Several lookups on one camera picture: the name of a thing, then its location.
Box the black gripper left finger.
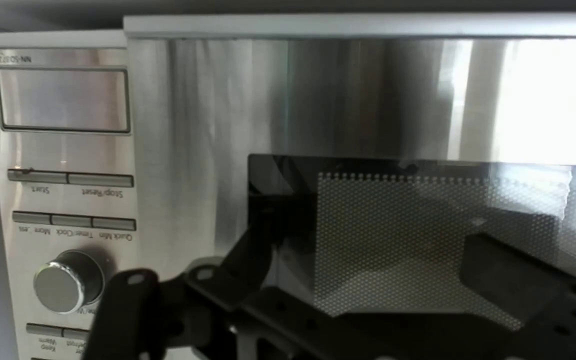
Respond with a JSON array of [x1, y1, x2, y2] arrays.
[[83, 219, 277, 360]]

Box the stainless steel microwave body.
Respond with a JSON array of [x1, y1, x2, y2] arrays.
[[0, 27, 138, 360]]

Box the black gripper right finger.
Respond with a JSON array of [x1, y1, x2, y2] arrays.
[[459, 231, 576, 360]]

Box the round silver microwave knob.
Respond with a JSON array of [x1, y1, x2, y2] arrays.
[[31, 248, 107, 316]]

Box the stainless steel microwave door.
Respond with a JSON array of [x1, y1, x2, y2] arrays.
[[122, 11, 576, 360]]

